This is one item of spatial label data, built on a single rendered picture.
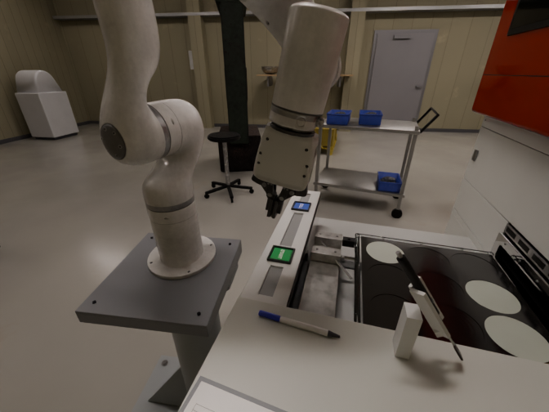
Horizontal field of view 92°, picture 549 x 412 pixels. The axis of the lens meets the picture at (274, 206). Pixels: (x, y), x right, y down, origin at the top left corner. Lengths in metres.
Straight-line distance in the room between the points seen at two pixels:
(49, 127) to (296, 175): 7.34
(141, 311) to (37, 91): 7.09
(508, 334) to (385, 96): 6.94
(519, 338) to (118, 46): 0.92
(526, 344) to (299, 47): 0.65
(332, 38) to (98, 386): 1.70
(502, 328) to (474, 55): 7.56
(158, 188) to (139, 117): 0.17
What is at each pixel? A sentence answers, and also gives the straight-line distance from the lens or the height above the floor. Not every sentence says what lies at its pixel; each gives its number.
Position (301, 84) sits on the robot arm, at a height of 1.33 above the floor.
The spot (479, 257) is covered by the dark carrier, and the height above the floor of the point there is 0.90.
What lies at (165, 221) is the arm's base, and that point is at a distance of 0.70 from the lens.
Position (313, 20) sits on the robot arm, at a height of 1.41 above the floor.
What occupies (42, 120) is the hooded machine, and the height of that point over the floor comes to 0.42.
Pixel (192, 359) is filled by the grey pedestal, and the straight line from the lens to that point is 1.04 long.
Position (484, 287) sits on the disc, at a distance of 0.81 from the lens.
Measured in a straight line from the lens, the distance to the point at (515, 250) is 0.92.
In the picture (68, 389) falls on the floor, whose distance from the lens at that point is 1.82.
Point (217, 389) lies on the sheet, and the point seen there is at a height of 0.97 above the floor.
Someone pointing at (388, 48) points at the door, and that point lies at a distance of 7.40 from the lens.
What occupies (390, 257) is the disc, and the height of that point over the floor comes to 0.90.
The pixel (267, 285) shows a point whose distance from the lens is 0.57.
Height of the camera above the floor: 1.35
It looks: 27 degrees down
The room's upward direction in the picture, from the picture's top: straight up
